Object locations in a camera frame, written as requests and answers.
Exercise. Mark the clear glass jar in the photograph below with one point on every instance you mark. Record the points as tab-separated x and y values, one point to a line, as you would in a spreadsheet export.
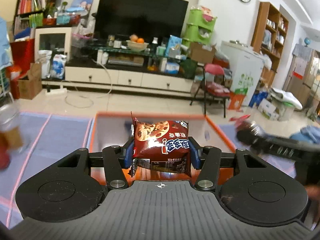
15	140

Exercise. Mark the white mini fridge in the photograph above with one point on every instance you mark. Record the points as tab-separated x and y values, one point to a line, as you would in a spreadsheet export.
246	66

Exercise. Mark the wooden bookshelf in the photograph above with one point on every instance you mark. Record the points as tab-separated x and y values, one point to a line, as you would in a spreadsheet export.
269	37

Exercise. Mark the black television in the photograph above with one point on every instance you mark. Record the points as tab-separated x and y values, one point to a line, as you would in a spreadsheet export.
144	18

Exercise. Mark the red folding chair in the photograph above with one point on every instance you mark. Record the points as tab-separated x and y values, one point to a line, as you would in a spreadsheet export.
218	91

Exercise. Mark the white small cabinet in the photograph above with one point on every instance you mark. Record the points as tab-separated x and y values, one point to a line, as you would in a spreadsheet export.
55	38

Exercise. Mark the red soda can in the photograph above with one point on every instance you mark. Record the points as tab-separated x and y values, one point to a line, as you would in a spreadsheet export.
4	156

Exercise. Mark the orange storage box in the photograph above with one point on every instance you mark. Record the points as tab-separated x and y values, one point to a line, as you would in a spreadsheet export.
116	129

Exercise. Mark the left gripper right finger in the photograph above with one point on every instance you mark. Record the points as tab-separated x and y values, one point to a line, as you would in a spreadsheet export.
207	159

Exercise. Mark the green stacking bins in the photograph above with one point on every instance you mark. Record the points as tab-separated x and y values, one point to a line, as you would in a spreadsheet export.
199	27

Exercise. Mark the brown chocolate cookie bag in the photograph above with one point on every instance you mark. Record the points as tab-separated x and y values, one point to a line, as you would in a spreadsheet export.
161	146

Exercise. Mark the blue star paper bag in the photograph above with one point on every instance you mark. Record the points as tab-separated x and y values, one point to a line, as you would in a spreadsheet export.
5	48

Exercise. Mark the white tv cabinet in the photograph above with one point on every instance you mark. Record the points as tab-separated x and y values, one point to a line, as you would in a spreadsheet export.
123	81

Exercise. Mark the fruit bowl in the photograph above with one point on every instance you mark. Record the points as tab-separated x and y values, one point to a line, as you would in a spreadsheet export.
136	43

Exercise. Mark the blue plaid tablecloth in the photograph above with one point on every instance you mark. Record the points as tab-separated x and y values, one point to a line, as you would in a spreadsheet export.
51	137

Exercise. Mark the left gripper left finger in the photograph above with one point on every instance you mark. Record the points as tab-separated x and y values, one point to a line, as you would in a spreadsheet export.
115	159

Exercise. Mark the red dates clear bag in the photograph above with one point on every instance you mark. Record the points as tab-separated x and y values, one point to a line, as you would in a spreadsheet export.
243	123

